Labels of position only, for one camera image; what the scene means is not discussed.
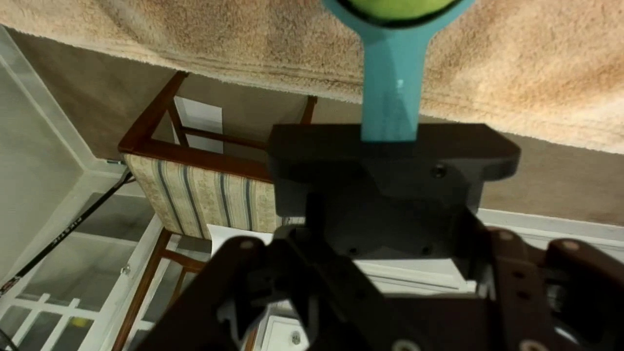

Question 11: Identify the wooden chair striped cushion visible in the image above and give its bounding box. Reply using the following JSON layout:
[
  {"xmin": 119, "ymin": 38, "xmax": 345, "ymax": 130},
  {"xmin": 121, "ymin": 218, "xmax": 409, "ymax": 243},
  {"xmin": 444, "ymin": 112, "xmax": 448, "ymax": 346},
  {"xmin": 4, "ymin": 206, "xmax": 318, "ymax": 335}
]
[{"xmin": 115, "ymin": 67, "xmax": 322, "ymax": 351}]

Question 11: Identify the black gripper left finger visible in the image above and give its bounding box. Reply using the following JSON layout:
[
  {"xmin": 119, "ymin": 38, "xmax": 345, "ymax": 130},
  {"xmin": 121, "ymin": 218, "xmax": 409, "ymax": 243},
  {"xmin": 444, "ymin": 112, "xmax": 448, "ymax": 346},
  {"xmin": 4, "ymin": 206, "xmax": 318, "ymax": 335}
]
[{"xmin": 132, "ymin": 223, "xmax": 386, "ymax": 351}]

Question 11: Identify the green ball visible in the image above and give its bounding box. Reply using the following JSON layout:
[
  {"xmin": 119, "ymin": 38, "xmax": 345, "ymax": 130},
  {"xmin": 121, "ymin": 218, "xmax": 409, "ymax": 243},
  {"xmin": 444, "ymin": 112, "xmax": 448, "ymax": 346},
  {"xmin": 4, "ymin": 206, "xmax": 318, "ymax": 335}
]
[{"xmin": 337, "ymin": 0, "xmax": 456, "ymax": 25}]

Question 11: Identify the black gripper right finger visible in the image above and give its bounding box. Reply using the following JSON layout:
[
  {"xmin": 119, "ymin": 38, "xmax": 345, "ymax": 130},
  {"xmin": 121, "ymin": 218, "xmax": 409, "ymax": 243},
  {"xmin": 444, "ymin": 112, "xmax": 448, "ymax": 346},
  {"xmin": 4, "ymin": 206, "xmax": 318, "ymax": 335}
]
[{"xmin": 454, "ymin": 210, "xmax": 624, "ymax": 351}]

